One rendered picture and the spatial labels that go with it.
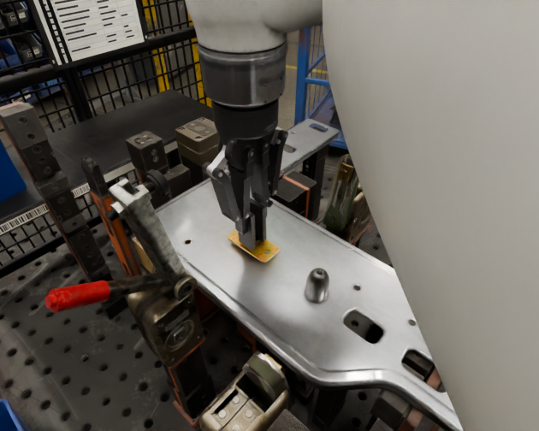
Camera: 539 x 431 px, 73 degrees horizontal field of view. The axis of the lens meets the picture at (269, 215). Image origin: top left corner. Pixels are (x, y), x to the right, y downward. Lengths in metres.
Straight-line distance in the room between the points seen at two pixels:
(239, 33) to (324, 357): 0.37
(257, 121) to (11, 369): 0.75
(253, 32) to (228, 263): 0.34
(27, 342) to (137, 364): 0.25
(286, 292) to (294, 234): 0.12
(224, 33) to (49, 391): 0.74
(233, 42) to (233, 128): 0.09
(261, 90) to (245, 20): 0.07
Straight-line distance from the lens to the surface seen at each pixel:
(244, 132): 0.40
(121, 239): 0.52
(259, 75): 0.37
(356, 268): 0.57
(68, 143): 0.88
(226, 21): 0.35
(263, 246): 0.56
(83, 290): 0.40
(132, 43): 0.97
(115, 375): 0.85
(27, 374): 0.93
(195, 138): 0.75
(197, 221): 0.63
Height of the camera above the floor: 1.43
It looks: 43 degrees down
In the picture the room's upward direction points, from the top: straight up
